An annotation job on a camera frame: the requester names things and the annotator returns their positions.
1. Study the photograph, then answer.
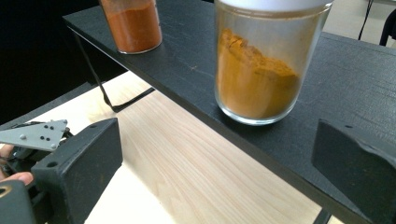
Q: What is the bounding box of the black socket cable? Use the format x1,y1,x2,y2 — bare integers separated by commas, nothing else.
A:
357,0,375,42

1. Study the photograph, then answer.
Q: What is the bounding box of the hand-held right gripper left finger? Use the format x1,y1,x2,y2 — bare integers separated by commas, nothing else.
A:
30,117,124,224

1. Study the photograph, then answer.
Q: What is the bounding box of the black low shelf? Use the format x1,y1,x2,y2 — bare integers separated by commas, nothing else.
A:
62,0,396,224

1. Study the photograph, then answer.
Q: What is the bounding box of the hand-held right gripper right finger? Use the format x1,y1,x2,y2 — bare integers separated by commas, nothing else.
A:
311,118,396,224

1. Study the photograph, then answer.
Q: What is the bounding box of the white lid yellow powder jar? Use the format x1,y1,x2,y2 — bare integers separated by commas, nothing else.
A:
213,0,335,127

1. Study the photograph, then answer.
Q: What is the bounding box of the silver lid red powder jar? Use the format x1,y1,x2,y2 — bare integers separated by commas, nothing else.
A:
98,0,163,55

